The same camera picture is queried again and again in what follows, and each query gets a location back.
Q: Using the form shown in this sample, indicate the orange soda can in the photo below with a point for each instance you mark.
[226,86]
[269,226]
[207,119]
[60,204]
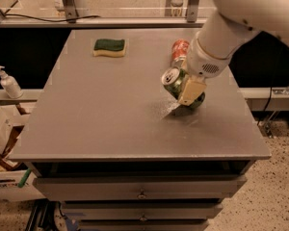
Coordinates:
[179,52]

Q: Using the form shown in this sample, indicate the grey drawer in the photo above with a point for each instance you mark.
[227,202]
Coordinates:
[139,188]
[142,211]
[150,225]

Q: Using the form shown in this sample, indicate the white cardboard box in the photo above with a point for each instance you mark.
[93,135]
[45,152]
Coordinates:
[11,172]

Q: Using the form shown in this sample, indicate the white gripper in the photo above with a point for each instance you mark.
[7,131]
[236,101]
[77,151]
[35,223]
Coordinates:
[201,61]

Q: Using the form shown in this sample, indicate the green soda can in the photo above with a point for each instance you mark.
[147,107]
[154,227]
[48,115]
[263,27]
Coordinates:
[172,81]

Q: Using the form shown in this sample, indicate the white paper bag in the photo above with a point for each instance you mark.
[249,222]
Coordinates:
[10,119]

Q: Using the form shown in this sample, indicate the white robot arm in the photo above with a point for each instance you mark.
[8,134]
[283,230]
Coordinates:
[232,24]

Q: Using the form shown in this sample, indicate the top grey drawer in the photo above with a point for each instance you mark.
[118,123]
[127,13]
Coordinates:
[139,188]

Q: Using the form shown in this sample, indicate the middle grey drawer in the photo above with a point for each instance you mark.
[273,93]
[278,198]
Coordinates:
[142,211]

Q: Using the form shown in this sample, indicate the grey drawer cabinet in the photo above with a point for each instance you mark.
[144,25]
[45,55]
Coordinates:
[111,117]

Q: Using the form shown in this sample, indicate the green and yellow sponge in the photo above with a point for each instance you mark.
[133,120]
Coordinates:
[109,47]

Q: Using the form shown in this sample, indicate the white pump bottle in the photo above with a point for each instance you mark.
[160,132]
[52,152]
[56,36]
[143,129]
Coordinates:
[9,84]

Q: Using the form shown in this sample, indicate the bottom grey drawer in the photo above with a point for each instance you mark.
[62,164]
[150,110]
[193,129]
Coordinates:
[150,225]

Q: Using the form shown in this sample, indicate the green marker pen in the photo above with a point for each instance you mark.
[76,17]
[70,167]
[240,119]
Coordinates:
[24,178]

